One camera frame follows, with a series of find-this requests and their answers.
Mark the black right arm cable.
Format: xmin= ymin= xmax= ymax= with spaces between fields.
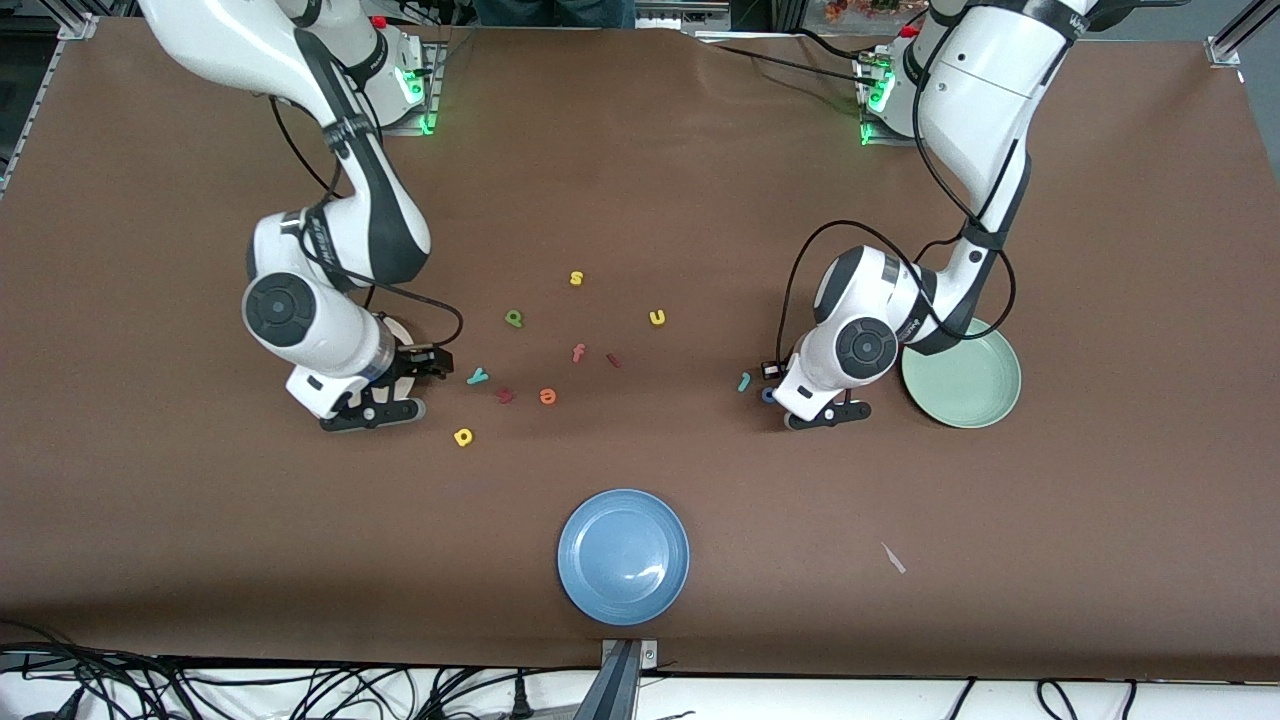
xmin=268 ymin=95 xmax=464 ymax=351

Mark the blue plate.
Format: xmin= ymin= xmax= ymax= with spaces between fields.
xmin=557 ymin=488 xmax=691 ymax=627

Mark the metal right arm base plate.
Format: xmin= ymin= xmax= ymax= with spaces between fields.
xmin=380 ymin=40 xmax=443 ymax=136

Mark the green plate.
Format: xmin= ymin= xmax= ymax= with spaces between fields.
xmin=901 ymin=318 xmax=1022 ymax=429

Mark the black table cable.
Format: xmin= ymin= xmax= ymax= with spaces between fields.
xmin=700 ymin=30 xmax=873 ymax=87

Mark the grey metal camera mount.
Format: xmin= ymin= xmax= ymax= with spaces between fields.
xmin=575 ymin=638 xmax=661 ymax=720

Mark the black cable tangle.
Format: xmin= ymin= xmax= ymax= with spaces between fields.
xmin=0 ymin=620 xmax=601 ymax=720

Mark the aluminium frame profile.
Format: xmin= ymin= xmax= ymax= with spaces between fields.
xmin=1205 ymin=0 xmax=1280 ymax=67

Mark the person in blue jeans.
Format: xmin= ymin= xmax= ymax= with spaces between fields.
xmin=475 ymin=0 xmax=636 ymax=28

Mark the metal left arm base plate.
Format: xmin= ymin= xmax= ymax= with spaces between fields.
xmin=858 ymin=50 xmax=923 ymax=149

